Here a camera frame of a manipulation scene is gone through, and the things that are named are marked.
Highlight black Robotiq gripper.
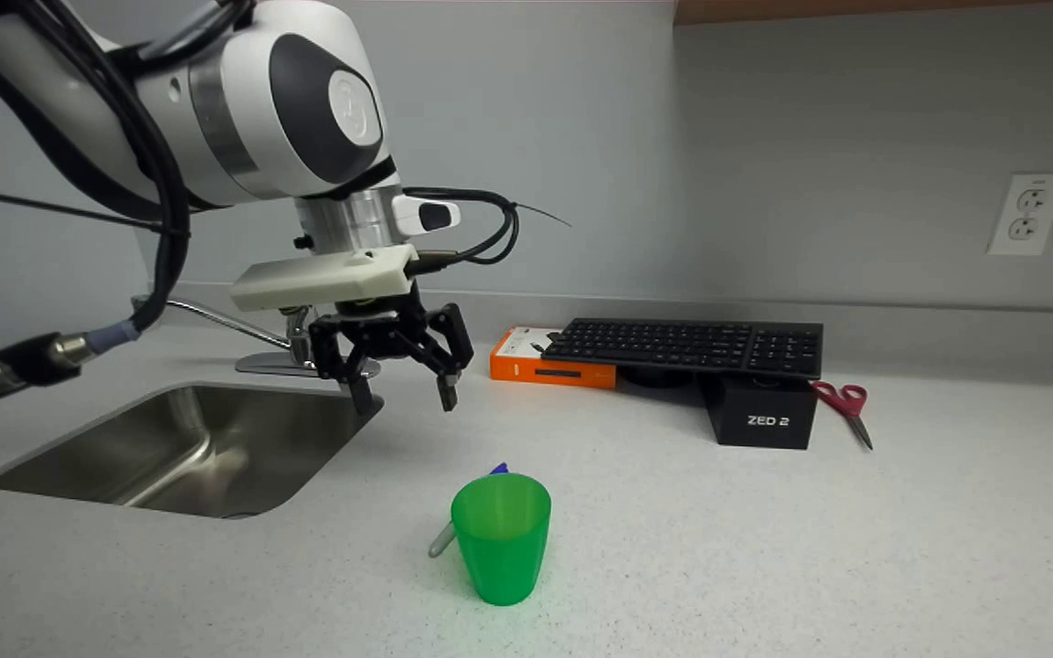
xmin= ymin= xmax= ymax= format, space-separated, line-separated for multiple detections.
xmin=308 ymin=288 xmax=480 ymax=420

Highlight orange and white box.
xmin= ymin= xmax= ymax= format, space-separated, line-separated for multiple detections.
xmin=486 ymin=321 xmax=620 ymax=395

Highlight chrome faucet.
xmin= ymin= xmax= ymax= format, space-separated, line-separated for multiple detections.
xmin=165 ymin=291 xmax=379 ymax=378

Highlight green plastic cup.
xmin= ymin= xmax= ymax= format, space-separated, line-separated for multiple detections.
xmin=445 ymin=471 xmax=554 ymax=611

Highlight stainless steel sink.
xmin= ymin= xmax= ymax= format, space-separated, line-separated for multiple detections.
xmin=0 ymin=378 xmax=386 ymax=521

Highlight black computer keyboard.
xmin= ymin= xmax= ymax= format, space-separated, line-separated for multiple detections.
xmin=542 ymin=314 xmax=825 ymax=382

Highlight small black box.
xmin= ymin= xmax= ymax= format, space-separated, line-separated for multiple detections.
xmin=703 ymin=367 xmax=824 ymax=454

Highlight white flat wrist camera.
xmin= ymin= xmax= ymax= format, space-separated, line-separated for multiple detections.
xmin=231 ymin=243 xmax=419 ymax=314

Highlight thin black camera cable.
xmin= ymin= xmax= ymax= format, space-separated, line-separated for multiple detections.
xmin=397 ymin=181 xmax=525 ymax=272

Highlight thick black cable bundle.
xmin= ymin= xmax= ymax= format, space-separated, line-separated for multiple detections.
xmin=0 ymin=0 xmax=264 ymax=420

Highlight red handled scissors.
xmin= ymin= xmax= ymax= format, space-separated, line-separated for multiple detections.
xmin=807 ymin=376 xmax=877 ymax=454

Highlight white wall outlet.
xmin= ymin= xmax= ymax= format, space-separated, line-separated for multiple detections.
xmin=987 ymin=170 xmax=1053 ymax=260

